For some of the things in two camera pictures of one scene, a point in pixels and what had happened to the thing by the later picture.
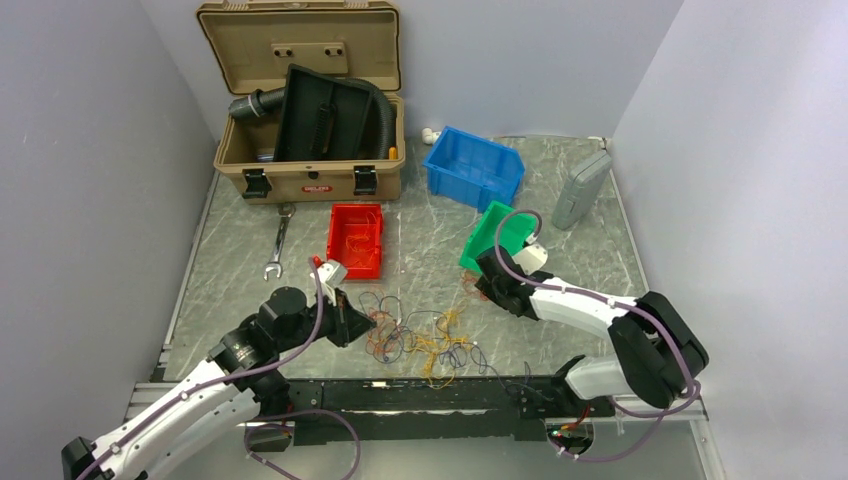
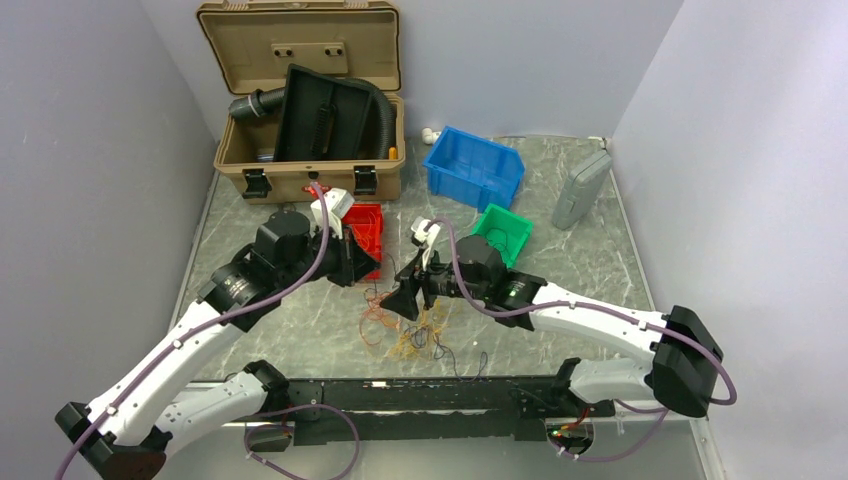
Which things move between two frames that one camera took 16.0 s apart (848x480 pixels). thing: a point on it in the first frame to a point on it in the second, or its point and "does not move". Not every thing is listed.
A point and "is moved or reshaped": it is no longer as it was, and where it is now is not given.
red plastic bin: [355, 239] does not move
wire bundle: [430, 339] is moved or reshaped
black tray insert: [321, 117] does not move
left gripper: [347, 321] to [353, 262]
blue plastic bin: [472, 172] does not move
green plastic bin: [512, 235] does not move
